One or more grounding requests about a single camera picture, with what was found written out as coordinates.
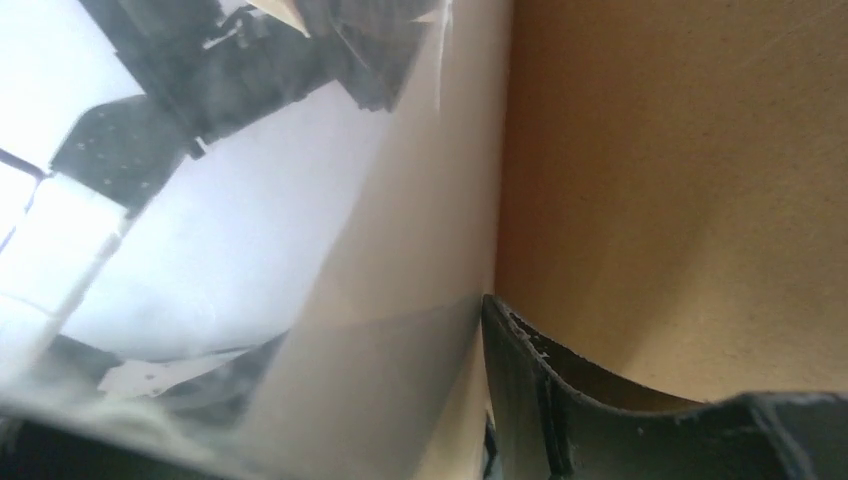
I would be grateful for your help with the clear plastic frame sheet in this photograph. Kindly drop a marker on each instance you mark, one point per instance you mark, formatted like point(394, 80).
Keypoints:
point(248, 239)

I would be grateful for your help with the brown fibreboard backing board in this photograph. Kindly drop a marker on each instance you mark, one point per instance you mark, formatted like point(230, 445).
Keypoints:
point(674, 202)

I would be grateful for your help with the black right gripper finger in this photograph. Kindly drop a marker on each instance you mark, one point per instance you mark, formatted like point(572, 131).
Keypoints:
point(558, 415)

